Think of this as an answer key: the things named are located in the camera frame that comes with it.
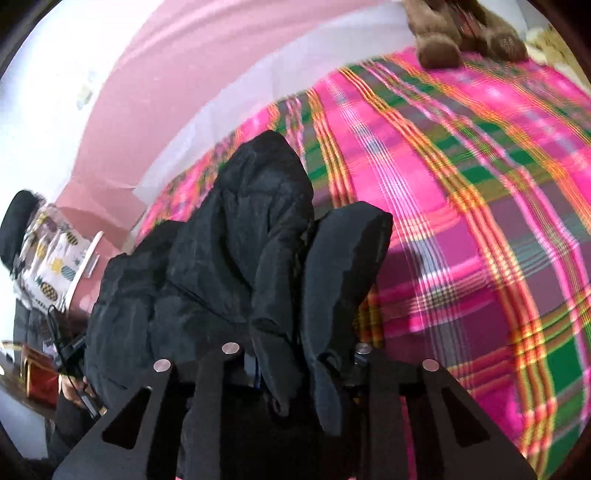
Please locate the black puffer jacket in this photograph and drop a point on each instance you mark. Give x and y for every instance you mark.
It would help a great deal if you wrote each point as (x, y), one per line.
(255, 266)

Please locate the person's left hand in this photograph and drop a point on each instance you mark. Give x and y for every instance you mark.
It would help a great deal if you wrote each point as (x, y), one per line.
(73, 389)

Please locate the red box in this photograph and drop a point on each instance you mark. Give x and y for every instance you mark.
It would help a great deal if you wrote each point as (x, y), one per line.
(40, 378)

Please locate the pineapple print fabric cover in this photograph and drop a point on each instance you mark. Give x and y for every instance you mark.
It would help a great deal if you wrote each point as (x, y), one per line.
(51, 254)

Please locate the black cushion on top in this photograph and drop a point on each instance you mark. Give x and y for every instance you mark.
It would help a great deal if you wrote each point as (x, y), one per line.
(14, 225)

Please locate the white bed side panel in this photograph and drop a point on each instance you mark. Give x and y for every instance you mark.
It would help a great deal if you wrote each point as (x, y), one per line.
(349, 38)

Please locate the pink plaid bed blanket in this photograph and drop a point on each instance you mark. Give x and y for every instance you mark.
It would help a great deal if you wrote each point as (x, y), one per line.
(486, 172)

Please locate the brown teddy bear santa hat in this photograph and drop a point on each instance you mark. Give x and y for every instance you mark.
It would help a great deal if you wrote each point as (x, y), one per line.
(444, 30)

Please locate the yellow plush toy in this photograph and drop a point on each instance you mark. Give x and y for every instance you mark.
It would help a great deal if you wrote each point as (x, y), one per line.
(546, 46)

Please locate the pink wall sheet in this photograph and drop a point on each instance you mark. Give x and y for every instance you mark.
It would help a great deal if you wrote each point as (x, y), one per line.
(182, 57)

